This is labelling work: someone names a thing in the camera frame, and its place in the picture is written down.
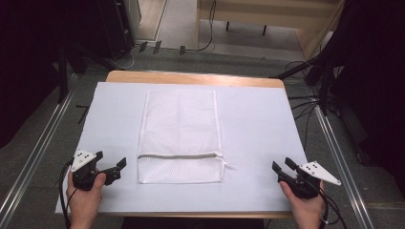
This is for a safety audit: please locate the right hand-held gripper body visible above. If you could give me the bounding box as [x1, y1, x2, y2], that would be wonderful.
[277, 160, 342, 200]

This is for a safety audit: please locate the white table sheet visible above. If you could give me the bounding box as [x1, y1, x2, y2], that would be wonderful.
[54, 81, 309, 215]

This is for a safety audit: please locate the black cabinet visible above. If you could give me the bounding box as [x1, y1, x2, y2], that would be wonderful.
[96, 0, 142, 61]

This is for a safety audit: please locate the black stand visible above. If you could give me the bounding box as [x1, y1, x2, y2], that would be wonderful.
[269, 53, 338, 116]
[56, 41, 116, 104]

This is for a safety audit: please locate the wooden furniture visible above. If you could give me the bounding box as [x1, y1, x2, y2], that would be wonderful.
[194, 0, 347, 61]

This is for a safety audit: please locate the bundle of black floor cables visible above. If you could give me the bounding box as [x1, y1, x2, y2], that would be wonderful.
[284, 60, 323, 151]

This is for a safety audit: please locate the wooden table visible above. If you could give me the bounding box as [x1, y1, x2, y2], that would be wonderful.
[104, 70, 294, 219]

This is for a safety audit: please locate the white mesh laundry bag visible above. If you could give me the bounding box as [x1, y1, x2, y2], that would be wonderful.
[137, 89, 229, 185]

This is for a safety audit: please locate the person's left hand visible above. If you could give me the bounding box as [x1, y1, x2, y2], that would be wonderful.
[66, 171, 107, 229]

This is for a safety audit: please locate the metal floor rail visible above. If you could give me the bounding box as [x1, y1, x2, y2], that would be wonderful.
[0, 89, 76, 223]
[310, 94, 374, 229]

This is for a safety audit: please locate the black curtain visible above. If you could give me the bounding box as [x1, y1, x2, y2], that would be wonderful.
[318, 0, 405, 198]
[0, 0, 106, 150]

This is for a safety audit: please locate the person's right hand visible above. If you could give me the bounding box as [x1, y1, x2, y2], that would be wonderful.
[279, 179, 327, 229]

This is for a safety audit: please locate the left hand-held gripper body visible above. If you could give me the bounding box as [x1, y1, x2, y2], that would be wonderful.
[70, 149, 121, 192]

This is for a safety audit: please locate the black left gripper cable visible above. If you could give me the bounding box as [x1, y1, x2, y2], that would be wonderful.
[58, 157, 79, 229]

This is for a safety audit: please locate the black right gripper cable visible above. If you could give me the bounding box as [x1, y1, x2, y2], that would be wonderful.
[300, 175, 349, 229]

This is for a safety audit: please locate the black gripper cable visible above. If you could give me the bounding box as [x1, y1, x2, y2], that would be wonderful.
[300, 175, 349, 229]
[58, 157, 79, 229]

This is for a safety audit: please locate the black floor cable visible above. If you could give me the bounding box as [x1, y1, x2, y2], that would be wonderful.
[183, 0, 218, 53]

